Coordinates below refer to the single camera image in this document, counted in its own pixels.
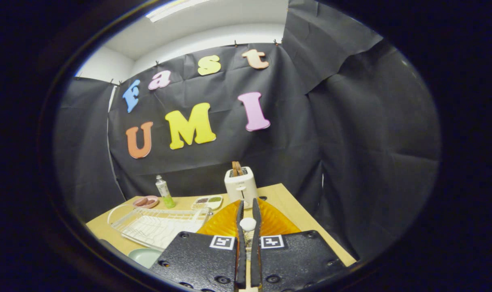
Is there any metal wire basket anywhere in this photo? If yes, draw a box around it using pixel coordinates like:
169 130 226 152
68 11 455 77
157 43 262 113
244 231 255 260

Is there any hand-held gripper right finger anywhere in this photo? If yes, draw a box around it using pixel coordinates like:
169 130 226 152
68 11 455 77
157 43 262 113
250 198 347 292

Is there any pale green plate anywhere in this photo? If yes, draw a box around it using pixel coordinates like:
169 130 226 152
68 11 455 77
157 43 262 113
128 248 163 269

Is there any cream white toaster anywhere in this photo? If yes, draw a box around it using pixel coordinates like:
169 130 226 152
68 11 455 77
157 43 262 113
224 166 259 209

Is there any pink dish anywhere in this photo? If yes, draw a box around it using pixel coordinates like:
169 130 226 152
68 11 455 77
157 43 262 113
133 195 160 209

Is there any white divided condiment tray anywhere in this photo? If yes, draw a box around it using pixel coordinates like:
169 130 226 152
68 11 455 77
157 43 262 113
192 195 223 210

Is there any black backdrop cloth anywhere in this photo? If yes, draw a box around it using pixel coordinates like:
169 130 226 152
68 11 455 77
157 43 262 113
53 0 442 260

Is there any white wire dish rack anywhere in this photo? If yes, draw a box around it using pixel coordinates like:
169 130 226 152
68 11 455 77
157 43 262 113
107 204 211 251

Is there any clear bottle with green liquid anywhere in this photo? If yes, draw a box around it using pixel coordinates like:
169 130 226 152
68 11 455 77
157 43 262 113
156 175 176 209

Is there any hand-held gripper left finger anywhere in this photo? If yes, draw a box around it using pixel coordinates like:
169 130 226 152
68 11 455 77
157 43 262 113
149 200 247 292

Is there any white ceiling light panel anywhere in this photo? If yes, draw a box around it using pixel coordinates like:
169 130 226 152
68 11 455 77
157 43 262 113
145 0 212 23

